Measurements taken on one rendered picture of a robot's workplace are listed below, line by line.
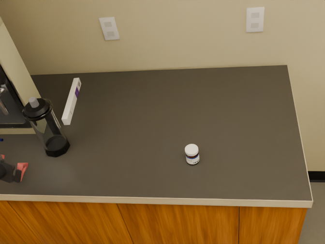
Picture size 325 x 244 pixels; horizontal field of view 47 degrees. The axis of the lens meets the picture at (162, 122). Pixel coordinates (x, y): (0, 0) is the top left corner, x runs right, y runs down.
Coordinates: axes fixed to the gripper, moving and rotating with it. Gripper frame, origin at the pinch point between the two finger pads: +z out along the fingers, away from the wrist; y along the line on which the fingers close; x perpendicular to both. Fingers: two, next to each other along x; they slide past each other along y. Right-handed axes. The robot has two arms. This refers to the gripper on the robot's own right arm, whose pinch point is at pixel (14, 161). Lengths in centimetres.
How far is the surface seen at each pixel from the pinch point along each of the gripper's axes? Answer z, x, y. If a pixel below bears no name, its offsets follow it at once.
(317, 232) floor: 89, 33, -135
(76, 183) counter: 4.9, 3.4, -22.8
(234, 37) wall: 57, -59, -62
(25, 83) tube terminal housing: 16.7, -24.4, 9.6
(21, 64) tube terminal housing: 15.8, -31.3, 11.7
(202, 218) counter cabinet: 15, 6, -70
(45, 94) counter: 45.0, -13.2, 15.5
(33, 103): 3.4, -22.0, -2.4
